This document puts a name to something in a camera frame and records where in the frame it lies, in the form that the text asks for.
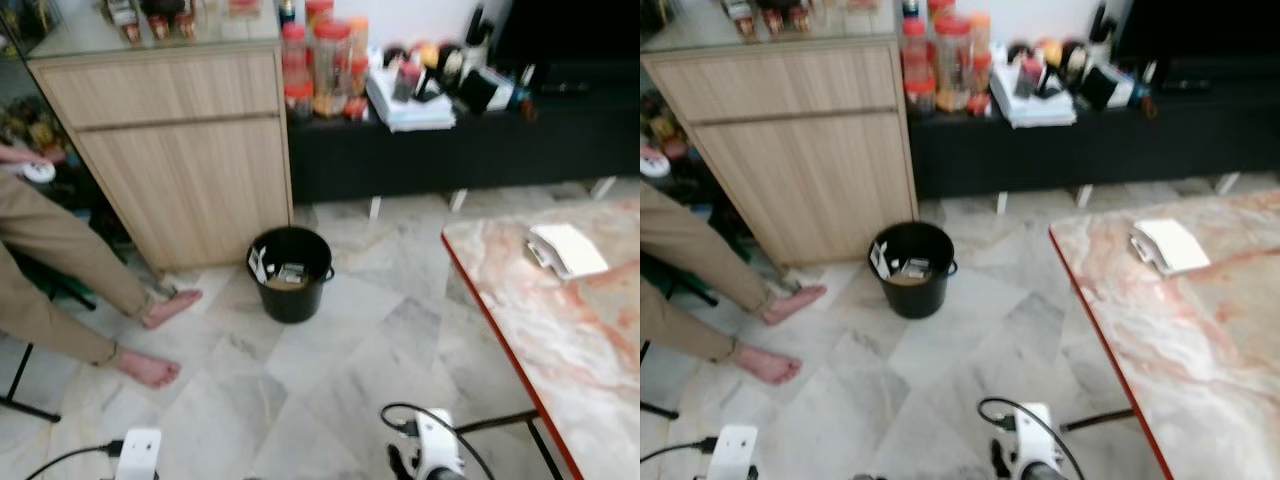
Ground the black rubbish bin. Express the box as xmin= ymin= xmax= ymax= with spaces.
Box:
xmin=868 ymin=221 xmax=959 ymax=320
xmin=247 ymin=226 xmax=336 ymax=324

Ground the black television console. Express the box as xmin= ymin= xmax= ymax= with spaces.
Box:
xmin=908 ymin=55 xmax=1280 ymax=213
xmin=288 ymin=60 xmax=641 ymax=219

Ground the stack of papers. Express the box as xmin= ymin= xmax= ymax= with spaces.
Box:
xmin=365 ymin=68 xmax=457 ymax=133
xmin=988 ymin=65 xmax=1079 ymax=129

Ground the person in khaki trousers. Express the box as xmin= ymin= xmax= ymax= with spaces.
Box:
xmin=640 ymin=180 xmax=829 ymax=387
xmin=0 ymin=143 xmax=204 ymax=389

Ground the light wooden cabinet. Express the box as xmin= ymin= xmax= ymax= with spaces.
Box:
xmin=642 ymin=35 xmax=919 ymax=269
xmin=28 ymin=38 xmax=295 ymax=275

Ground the small clear jar red lid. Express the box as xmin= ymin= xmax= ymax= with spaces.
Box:
xmin=904 ymin=78 xmax=939 ymax=119
xmin=284 ymin=83 xmax=317 ymax=124

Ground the black box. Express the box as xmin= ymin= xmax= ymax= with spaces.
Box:
xmin=1075 ymin=66 xmax=1120 ymax=111
xmin=455 ymin=69 xmax=502 ymax=114

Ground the large clear jar red lid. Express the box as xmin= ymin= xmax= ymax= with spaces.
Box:
xmin=932 ymin=16 xmax=974 ymax=113
xmin=312 ymin=18 xmax=352 ymax=117

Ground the clear jar orange lid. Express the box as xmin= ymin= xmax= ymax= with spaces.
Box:
xmin=968 ymin=12 xmax=994 ymax=96
xmin=347 ymin=15 xmax=372 ymax=97

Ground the tall clear jar red lid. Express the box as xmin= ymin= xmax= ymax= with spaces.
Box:
xmin=282 ymin=22 xmax=310 ymax=89
xmin=902 ymin=19 xmax=933 ymax=85

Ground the black flat television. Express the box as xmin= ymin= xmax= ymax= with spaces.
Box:
xmin=1117 ymin=0 xmax=1280 ymax=59
xmin=497 ymin=0 xmax=641 ymax=63

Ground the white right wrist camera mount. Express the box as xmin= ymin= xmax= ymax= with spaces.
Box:
xmin=412 ymin=407 xmax=464 ymax=479
xmin=1012 ymin=402 xmax=1065 ymax=473

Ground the black metal table frame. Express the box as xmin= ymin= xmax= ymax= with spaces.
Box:
xmin=455 ymin=408 xmax=567 ymax=480
xmin=1061 ymin=407 xmax=1143 ymax=434

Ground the black chair frame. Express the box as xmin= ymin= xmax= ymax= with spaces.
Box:
xmin=0 ymin=344 xmax=63 ymax=424
xmin=640 ymin=340 xmax=683 ymax=421

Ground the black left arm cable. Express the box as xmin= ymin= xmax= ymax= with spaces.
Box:
xmin=24 ymin=439 xmax=124 ymax=480
xmin=640 ymin=436 xmax=720 ymax=464

